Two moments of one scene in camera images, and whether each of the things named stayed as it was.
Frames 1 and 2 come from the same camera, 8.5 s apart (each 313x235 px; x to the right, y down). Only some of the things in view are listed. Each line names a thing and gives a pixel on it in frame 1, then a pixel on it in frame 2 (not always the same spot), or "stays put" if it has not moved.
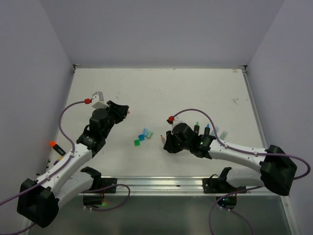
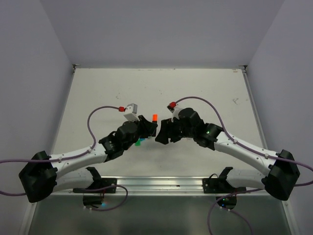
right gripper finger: (167, 145) to (163, 135)
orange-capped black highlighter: (53, 144) to (154, 118)
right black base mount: (221, 185) stays put
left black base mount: (95, 198) stays put
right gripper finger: (175, 146) to (174, 130)
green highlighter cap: (137, 142) stays put
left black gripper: (119, 110) to (147, 128)
